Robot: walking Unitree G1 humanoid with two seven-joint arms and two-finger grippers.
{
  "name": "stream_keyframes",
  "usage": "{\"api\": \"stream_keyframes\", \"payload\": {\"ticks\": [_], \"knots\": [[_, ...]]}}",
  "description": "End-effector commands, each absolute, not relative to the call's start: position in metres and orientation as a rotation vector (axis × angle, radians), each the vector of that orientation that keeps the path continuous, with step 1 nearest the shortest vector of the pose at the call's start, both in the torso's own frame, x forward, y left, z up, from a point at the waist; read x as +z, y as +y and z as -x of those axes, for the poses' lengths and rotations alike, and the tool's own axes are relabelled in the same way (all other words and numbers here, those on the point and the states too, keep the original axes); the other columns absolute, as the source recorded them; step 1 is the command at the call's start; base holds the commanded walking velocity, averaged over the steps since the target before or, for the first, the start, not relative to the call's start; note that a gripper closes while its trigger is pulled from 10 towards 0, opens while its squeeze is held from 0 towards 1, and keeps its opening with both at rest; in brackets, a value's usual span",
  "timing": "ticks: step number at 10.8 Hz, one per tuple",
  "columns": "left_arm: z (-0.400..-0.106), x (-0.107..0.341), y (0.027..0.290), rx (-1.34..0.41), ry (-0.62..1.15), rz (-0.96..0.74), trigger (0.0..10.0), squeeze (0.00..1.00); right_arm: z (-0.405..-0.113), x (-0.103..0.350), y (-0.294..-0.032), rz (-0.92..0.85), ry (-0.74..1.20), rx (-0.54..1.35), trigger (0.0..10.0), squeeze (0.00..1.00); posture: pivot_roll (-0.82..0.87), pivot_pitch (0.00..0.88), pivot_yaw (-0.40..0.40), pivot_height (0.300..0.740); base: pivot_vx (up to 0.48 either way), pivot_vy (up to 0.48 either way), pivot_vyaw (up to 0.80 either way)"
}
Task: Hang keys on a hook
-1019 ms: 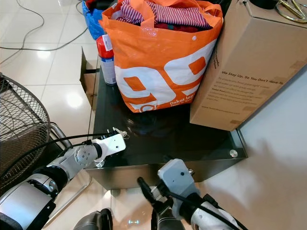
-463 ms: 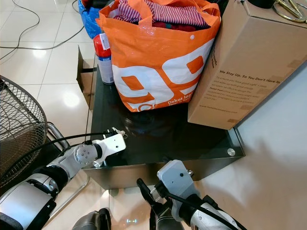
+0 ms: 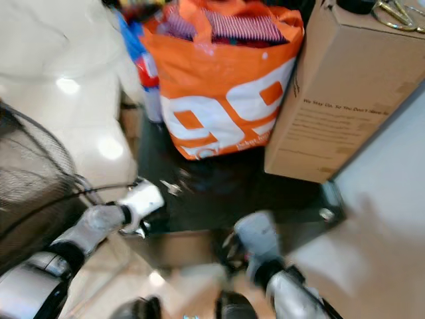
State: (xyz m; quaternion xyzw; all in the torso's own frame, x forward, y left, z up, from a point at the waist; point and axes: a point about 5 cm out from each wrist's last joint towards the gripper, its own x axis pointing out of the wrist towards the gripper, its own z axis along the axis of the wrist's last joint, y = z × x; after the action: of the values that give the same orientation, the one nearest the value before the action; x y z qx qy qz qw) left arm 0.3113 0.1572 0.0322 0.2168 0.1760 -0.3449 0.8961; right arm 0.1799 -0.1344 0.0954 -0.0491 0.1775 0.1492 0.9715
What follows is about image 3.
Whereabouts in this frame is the black right robot foot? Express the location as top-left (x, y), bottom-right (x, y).
top-left (216, 292), bottom-right (263, 319)

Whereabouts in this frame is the gold metal ring bunch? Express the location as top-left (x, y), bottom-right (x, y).
top-left (372, 0), bottom-right (425, 33)

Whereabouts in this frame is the dark multicoloured bundle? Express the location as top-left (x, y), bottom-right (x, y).
top-left (103, 0), bottom-right (173, 17)

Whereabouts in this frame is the black low table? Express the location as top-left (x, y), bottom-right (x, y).
top-left (136, 113), bottom-right (346, 233)

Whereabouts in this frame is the red white striped cloth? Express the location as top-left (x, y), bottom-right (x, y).
top-left (163, 7), bottom-right (286, 46)

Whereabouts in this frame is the black round object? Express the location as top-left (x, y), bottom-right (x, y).
top-left (337, 0), bottom-right (376, 15)

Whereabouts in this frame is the blue plastic bag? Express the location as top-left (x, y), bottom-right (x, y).
top-left (116, 10), bottom-right (150, 64)

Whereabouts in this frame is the black left robot foot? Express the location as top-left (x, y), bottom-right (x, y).
top-left (110, 297), bottom-right (160, 319)

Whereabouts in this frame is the printed closed cardboard box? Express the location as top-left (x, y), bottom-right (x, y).
top-left (264, 0), bottom-right (425, 183)

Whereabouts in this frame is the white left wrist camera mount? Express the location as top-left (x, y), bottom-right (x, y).
top-left (120, 179), bottom-right (165, 233)

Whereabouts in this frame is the orange and white shopping bag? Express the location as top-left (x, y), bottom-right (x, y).
top-left (139, 0), bottom-right (305, 161)

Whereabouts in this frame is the black mesh fan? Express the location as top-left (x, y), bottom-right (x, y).
top-left (0, 103), bottom-right (87, 273)

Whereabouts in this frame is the black robot foot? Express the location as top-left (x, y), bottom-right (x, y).
top-left (110, 297), bottom-right (160, 319)
top-left (216, 292), bottom-right (263, 319)

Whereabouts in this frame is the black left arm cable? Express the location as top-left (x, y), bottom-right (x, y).
top-left (66, 182), bottom-right (140, 201)

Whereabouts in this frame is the grey-white right wrist camera mount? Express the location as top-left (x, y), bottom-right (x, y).
top-left (234, 211), bottom-right (283, 263)

